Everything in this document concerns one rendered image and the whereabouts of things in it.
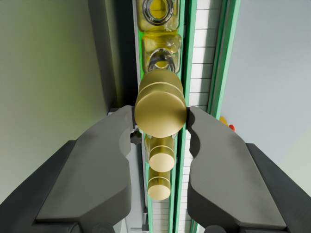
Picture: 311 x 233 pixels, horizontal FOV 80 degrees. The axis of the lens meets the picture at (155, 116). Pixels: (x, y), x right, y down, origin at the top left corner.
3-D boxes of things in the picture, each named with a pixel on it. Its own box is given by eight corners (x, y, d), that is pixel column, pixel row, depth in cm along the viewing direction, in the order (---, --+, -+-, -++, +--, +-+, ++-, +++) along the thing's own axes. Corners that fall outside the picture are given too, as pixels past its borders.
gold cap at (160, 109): (138, 68, 15) (129, 89, 11) (183, 68, 14) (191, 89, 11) (140, 108, 16) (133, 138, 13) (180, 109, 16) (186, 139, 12)
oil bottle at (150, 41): (148, 24, 41) (139, 36, 23) (174, 24, 41) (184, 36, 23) (149, 50, 44) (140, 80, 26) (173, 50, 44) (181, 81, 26)
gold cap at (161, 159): (164, 155, 29) (164, 176, 25) (145, 144, 28) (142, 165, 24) (178, 139, 28) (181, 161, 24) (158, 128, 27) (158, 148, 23)
